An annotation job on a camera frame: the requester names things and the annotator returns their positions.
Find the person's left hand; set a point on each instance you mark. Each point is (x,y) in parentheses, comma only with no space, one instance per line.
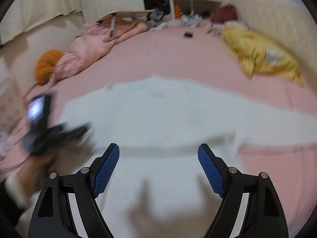
(34,173)

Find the white fleece garment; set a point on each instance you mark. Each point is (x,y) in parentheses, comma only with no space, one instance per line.
(173,124)

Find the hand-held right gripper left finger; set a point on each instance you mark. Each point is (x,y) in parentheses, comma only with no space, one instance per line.
(106,173)

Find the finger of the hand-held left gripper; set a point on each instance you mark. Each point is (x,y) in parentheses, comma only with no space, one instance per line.
(79,130)

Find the folding lap table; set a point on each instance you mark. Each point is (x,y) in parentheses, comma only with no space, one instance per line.
(128,13)

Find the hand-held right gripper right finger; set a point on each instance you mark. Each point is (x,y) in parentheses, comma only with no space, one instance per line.
(211,173)

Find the dark red garment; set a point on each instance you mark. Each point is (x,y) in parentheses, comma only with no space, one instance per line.
(224,13)

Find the cream curtain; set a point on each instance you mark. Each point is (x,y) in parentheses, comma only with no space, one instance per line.
(37,7)

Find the white padded headboard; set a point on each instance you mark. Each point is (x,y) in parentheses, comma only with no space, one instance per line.
(267,12)

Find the small black object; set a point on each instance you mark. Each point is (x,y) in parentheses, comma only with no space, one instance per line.
(188,34)

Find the orange bottle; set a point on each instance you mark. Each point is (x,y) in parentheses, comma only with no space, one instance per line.
(177,11)

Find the pink bed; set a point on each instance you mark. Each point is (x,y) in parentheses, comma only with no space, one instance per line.
(173,54)

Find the orange plush toy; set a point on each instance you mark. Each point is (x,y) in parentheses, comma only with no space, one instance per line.
(47,65)

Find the yellow pillow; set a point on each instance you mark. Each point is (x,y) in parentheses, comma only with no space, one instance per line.
(260,52)

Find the pink duvet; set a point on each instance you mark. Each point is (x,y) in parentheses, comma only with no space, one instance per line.
(94,44)

